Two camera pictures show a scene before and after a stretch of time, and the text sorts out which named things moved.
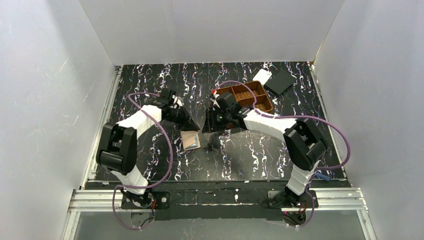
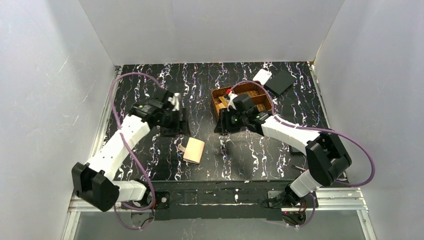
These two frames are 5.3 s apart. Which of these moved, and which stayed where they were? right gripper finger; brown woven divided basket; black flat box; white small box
Moved: right gripper finger
Stayed: black flat box; white small box; brown woven divided basket
